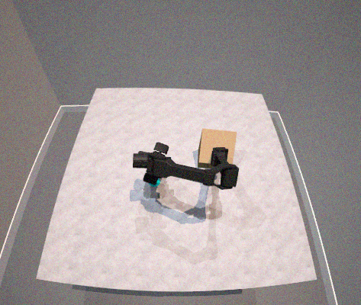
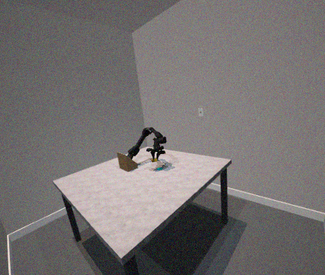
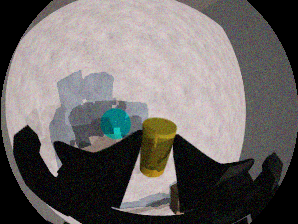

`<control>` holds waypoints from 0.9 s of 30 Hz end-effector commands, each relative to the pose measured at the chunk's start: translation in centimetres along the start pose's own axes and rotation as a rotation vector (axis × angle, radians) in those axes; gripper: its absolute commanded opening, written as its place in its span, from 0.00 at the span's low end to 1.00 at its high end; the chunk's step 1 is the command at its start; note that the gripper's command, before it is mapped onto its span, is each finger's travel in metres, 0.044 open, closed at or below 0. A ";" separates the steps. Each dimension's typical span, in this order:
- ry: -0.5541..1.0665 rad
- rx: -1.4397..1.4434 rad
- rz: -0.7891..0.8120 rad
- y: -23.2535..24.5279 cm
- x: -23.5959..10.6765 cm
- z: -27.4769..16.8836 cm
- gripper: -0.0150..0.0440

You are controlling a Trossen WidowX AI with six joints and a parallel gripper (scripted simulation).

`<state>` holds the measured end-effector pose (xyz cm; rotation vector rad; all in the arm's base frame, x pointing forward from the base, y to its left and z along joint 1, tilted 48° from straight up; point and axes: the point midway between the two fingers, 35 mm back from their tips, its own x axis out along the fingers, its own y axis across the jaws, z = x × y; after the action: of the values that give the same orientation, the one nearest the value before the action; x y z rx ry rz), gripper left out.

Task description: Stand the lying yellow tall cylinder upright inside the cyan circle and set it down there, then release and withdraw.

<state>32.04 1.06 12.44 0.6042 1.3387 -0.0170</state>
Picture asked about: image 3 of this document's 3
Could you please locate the yellow cylinder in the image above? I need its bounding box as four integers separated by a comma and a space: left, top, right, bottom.
140, 117, 177, 177

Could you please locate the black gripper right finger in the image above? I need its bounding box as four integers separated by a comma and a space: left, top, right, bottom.
173, 133, 254, 213

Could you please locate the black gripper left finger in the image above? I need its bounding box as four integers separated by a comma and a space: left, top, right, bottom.
53, 131, 142, 209

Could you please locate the cyan circle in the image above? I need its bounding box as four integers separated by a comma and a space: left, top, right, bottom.
100, 108, 132, 140

